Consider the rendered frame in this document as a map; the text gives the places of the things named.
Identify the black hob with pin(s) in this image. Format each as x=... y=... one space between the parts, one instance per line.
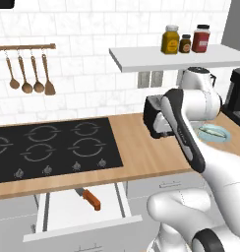
x=59 y=144

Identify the white kettle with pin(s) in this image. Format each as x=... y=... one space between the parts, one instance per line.
x=197 y=78

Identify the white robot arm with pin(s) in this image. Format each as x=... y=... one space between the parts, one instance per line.
x=220 y=183

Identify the grey cupboard front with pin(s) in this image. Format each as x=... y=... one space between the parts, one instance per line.
x=12 y=220

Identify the small dark jar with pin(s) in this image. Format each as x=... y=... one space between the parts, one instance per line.
x=185 y=44

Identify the wooden wall rail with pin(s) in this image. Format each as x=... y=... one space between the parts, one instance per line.
x=25 y=47

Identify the yellow jar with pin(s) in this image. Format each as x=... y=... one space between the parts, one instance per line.
x=170 y=41

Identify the black extractor hood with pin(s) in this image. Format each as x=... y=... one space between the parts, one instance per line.
x=3 y=3

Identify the grey wall socket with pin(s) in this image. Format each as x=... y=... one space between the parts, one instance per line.
x=143 y=79
x=156 y=78

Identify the black coffee machine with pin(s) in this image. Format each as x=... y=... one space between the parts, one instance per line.
x=237 y=98

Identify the white wall shelf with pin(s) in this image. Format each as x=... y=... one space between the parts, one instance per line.
x=177 y=56

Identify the small wooden spoon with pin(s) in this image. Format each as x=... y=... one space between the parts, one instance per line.
x=12 y=81

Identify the grey hob knob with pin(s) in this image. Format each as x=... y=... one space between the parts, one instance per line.
x=102 y=162
x=76 y=166
x=47 y=169
x=18 y=173

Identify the grey drawer front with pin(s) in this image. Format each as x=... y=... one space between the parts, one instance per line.
x=151 y=187

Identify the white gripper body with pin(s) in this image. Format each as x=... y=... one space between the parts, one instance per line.
x=162 y=125

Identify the white open drawer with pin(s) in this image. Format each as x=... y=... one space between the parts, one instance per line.
x=76 y=213

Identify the grey tall cabinet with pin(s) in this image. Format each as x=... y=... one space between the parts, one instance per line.
x=235 y=23

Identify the red jar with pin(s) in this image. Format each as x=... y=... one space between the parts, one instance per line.
x=201 y=39

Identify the wooden spatula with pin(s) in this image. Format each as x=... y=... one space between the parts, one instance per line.
x=48 y=86

